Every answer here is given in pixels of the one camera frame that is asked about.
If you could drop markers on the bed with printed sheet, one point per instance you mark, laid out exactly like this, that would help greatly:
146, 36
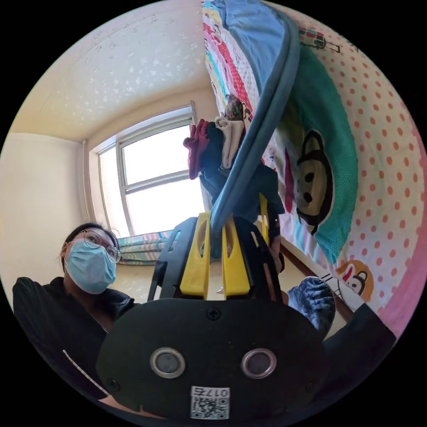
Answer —
383, 166

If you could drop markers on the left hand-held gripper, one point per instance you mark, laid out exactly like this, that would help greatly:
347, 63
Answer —
274, 227

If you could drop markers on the striped cloth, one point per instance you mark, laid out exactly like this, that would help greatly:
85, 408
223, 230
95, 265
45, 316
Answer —
146, 245

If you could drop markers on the person's left hand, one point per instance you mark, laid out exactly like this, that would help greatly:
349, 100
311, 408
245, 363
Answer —
277, 255

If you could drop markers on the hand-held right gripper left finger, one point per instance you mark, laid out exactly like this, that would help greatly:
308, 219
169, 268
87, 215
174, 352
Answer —
195, 267

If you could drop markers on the pile of clothes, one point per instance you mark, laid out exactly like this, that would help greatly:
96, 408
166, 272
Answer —
197, 150

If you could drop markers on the blue jeans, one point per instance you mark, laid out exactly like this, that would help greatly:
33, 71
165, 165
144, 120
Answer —
267, 66

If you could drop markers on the person's body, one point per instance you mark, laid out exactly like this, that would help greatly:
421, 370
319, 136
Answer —
50, 320

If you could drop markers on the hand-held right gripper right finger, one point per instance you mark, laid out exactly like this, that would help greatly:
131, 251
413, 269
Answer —
235, 270

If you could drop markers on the window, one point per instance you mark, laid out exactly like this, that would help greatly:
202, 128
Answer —
156, 166

